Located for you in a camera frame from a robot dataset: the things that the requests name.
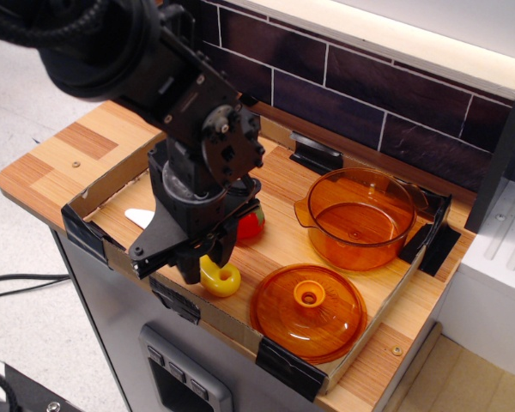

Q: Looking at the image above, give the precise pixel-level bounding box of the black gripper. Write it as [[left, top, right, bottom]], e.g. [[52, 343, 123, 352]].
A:
[[129, 139, 262, 284]]

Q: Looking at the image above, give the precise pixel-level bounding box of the white knife yellow handle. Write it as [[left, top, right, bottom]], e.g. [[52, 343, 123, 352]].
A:
[[124, 208, 241, 298]]

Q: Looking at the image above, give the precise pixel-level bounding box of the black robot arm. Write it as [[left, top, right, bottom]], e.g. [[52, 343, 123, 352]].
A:
[[0, 1, 264, 284]]

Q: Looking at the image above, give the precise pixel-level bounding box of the orange transparent pot lid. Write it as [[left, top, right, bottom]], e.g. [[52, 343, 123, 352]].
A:
[[250, 264, 367, 364]]

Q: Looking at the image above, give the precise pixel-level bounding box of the orange transparent pot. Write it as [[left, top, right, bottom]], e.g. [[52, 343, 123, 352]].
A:
[[294, 167, 428, 271]]

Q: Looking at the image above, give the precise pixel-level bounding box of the cardboard fence with black tape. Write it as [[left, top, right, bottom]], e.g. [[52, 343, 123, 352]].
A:
[[61, 90, 462, 403]]

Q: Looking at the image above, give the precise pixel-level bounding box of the red plastic strawberry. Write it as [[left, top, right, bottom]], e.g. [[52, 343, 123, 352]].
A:
[[237, 206, 265, 240]]

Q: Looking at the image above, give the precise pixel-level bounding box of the grey oven control panel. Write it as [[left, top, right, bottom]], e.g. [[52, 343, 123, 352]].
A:
[[139, 325, 233, 412]]

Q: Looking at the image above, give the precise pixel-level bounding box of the black floor cable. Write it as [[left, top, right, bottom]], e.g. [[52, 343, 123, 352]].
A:
[[0, 274, 71, 300]]

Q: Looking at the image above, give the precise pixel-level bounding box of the dark post right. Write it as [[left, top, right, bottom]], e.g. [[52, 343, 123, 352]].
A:
[[465, 101, 515, 233]]

